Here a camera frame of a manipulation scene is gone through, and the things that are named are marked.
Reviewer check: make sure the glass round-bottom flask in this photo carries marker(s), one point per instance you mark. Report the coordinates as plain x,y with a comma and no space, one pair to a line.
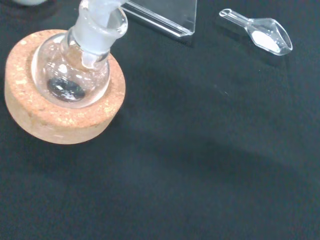
75,75

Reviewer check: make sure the black cloth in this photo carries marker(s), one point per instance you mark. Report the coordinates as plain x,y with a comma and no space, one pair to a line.
200,150

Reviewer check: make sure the glass weighing funnel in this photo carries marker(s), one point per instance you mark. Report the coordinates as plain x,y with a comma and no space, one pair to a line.
267,35

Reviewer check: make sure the clear acrylic funnel stand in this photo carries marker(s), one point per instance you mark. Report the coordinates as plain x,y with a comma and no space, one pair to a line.
170,17

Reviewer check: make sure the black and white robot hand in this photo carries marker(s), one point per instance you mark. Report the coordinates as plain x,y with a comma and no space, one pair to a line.
30,2

